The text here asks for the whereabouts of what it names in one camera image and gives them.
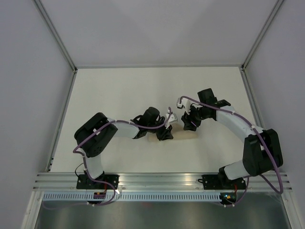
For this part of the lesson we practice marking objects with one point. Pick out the white slotted cable duct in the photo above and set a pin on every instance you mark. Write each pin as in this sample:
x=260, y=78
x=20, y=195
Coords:
x=134, y=196

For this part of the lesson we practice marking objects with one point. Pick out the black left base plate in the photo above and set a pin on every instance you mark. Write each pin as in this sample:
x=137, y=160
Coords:
x=106, y=182

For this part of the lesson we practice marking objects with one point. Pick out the aluminium frame post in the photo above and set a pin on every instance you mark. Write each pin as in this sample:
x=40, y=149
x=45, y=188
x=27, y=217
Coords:
x=51, y=27
x=273, y=13

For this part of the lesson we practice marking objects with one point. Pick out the right aluminium side rail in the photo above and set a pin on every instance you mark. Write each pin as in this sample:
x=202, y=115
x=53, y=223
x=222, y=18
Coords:
x=251, y=97

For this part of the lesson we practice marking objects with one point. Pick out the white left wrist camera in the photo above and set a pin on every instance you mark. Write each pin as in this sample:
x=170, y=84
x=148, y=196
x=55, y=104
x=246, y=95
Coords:
x=170, y=118

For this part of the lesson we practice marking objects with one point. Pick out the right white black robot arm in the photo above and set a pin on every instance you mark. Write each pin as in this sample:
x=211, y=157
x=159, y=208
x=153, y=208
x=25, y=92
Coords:
x=261, y=152

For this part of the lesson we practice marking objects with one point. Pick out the beige cloth napkin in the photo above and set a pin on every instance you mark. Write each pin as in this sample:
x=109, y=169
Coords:
x=178, y=135

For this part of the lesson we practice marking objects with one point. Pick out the left aluminium frame post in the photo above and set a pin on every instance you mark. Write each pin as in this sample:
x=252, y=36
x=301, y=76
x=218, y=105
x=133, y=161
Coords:
x=51, y=27

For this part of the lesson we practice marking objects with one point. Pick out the right aluminium frame post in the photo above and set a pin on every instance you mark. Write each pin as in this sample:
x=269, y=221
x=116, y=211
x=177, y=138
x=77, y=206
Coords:
x=273, y=13

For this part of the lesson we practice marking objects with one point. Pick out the left aluminium side rail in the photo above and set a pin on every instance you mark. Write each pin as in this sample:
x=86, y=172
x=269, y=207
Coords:
x=57, y=133

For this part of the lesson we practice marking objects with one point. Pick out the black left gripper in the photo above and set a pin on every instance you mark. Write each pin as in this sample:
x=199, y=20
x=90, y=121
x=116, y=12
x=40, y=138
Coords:
x=166, y=134

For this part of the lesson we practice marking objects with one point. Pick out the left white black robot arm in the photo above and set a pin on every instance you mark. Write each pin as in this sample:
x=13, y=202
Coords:
x=93, y=137

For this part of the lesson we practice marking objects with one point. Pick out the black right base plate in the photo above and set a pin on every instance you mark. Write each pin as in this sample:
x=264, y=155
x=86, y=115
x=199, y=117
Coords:
x=214, y=182

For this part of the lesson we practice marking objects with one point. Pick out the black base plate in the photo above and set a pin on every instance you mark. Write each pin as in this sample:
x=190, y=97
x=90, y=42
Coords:
x=106, y=182
x=214, y=182

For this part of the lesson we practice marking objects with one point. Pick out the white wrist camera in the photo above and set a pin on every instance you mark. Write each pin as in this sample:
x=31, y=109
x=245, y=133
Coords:
x=170, y=118
x=184, y=104

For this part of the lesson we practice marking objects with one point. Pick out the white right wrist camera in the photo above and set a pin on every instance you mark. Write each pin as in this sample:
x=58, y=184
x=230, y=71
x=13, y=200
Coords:
x=184, y=104

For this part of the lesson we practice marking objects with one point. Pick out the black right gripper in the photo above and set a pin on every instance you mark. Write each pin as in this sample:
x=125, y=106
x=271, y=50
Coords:
x=187, y=119

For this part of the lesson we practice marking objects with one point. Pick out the aluminium side rail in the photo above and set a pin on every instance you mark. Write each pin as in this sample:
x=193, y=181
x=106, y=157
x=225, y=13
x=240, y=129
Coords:
x=57, y=133
x=251, y=97

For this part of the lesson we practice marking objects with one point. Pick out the aluminium front mounting rail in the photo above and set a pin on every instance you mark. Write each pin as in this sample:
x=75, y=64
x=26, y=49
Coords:
x=157, y=182

